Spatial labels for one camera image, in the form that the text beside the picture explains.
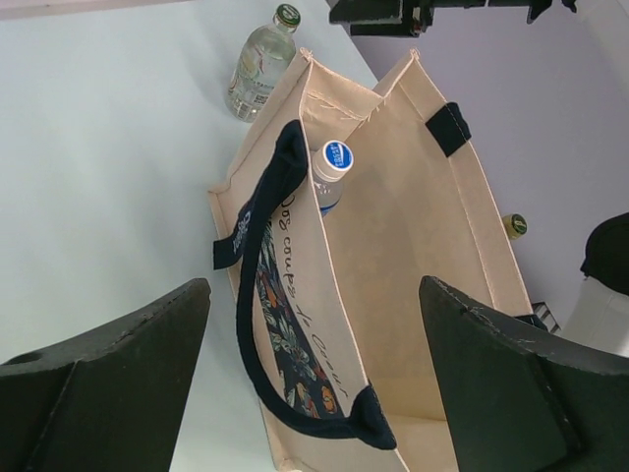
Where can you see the blue label water bottle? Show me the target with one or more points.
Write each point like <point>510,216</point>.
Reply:
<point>329,166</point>

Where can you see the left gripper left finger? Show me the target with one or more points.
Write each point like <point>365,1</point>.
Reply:
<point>109,399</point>

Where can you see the beige canvas tote bag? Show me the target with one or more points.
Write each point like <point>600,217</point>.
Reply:
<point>329,321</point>

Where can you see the clear glass bottle green cap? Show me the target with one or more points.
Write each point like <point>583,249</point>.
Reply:
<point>264,58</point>

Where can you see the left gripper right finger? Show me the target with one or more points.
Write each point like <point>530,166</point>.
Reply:
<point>518,398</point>

